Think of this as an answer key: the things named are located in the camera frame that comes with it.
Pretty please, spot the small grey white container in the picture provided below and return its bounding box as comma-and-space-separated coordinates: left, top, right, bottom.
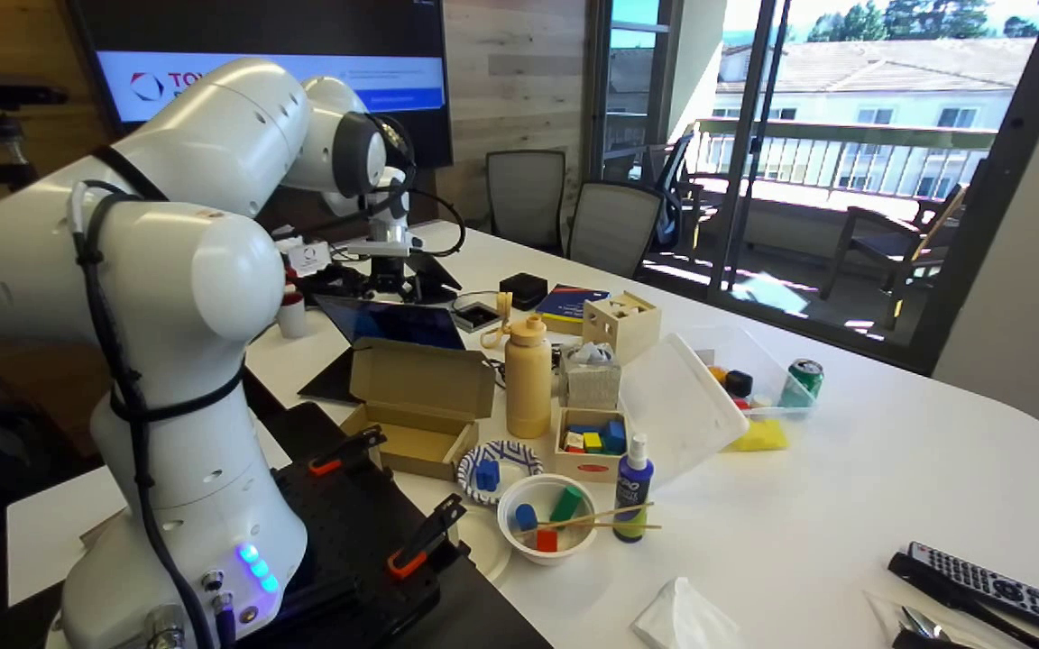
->
560, 347, 625, 410

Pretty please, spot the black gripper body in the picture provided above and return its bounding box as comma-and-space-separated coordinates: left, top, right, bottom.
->
364, 244, 430, 301

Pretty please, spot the blue patterned plate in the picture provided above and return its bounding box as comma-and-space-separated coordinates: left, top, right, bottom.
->
453, 435, 546, 507

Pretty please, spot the wooden stick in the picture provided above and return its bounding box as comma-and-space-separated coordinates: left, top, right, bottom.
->
535, 502, 665, 539

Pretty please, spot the blue glue bottle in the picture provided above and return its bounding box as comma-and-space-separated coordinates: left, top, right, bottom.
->
609, 434, 658, 544

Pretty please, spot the metal cutlery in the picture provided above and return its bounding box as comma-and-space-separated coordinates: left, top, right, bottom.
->
892, 601, 969, 649

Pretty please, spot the yellow squeeze bottle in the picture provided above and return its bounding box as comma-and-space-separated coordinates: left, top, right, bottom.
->
500, 307, 557, 442

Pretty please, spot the white plastic tray lid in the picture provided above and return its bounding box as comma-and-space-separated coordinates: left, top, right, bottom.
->
615, 328, 754, 485

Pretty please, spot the blue book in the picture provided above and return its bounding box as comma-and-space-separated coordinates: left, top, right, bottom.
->
535, 282, 614, 338

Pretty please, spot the green block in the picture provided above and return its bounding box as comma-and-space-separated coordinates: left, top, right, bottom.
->
546, 482, 589, 527

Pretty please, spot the white tub of coloured blocks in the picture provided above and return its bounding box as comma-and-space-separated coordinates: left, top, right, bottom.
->
548, 405, 631, 477

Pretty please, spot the black orange clamp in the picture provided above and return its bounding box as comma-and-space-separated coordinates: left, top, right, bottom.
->
308, 426, 389, 482
382, 490, 471, 583

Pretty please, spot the white cup with red band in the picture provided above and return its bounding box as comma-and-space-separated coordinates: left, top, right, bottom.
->
278, 286, 312, 342

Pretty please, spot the black robot base board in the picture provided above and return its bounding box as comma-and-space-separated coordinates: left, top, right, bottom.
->
227, 401, 557, 649

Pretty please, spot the green drink can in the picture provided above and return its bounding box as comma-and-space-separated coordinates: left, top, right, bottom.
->
777, 358, 827, 414

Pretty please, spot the open cardboard box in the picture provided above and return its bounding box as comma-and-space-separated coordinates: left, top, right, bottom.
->
338, 336, 496, 482

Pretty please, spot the white bowl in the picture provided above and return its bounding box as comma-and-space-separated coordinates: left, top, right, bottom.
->
495, 470, 601, 566

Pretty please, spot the grey office chair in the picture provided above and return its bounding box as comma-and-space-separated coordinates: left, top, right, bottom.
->
483, 146, 573, 257
563, 175, 665, 282

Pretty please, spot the small black box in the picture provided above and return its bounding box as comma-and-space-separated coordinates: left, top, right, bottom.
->
496, 269, 553, 312

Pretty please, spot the white crumpled packaging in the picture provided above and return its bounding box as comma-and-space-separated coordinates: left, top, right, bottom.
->
281, 239, 338, 282

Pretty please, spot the wooden box with holes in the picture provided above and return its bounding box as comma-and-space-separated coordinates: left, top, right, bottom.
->
579, 288, 667, 364

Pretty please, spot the wall television screen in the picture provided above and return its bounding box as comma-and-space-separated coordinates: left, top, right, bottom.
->
64, 0, 457, 173

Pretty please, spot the outdoor patio chair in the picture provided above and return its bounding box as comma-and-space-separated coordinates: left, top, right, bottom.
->
820, 182, 969, 336

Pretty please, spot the yellow sponge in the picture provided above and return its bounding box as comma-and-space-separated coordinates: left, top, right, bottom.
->
726, 414, 793, 459

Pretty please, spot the white napkin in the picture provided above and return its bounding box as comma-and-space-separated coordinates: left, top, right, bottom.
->
631, 573, 748, 649

